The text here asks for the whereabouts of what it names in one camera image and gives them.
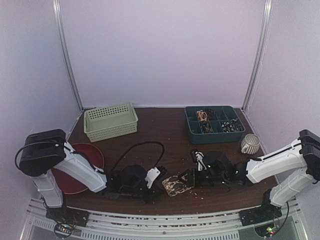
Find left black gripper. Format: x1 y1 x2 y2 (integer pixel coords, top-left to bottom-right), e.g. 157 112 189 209
121 182 166 205

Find patterned paisley necktie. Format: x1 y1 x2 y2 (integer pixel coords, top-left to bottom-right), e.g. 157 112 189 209
161 175 194 197

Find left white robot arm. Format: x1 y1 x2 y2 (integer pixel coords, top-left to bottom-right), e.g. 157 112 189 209
14 129 166 222

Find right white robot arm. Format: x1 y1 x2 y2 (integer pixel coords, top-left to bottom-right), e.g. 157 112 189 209
178 129 320 221

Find dark green compartment organizer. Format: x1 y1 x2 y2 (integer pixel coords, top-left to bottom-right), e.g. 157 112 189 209
184 105 246 144

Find tan rubber bands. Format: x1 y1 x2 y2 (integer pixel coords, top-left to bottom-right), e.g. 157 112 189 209
196 110 208 122

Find black white small clips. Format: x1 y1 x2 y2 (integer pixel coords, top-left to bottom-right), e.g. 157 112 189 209
220 119 245 133

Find striped ceramic mug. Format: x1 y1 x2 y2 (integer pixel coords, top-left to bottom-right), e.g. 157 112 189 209
240 133 261 155

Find red round tray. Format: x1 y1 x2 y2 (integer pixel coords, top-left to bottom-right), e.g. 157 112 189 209
52 142 107 195

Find pale green plastic basket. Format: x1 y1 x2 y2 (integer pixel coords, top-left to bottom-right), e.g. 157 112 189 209
83 102 139 143

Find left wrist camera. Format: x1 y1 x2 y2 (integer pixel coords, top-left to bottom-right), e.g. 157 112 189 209
144 166 167 189

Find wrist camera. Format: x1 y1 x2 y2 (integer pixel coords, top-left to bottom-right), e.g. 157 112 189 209
144 166 167 189
190 148 207 172

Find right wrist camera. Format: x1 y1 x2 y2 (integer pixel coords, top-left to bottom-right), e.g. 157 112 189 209
190 148 207 172

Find front aluminium rail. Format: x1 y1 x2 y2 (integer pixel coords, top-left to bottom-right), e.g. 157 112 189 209
19 197 308 240

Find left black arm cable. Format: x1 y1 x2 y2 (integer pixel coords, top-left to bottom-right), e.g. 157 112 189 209
109 141 166 176

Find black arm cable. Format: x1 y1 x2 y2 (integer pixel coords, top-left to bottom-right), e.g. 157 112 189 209
277 199 291 228
109 141 166 176

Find black hair ties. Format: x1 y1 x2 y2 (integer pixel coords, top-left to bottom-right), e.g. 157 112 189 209
204 107 219 119

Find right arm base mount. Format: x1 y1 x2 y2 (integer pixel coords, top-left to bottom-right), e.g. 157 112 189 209
238 189 282 238

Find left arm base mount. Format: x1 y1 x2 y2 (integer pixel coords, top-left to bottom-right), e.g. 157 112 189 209
43 201 90 240

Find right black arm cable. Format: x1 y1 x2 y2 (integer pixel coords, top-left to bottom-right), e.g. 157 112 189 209
277 199 291 228

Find right aluminium frame post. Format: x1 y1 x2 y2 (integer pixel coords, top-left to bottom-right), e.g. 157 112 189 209
242 0 273 114

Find aluminium frame post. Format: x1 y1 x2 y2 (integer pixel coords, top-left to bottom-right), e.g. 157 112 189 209
52 0 84 111
242 0 273 114

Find left aluminium frame post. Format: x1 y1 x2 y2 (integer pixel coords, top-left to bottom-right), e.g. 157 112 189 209
52 0 84 111

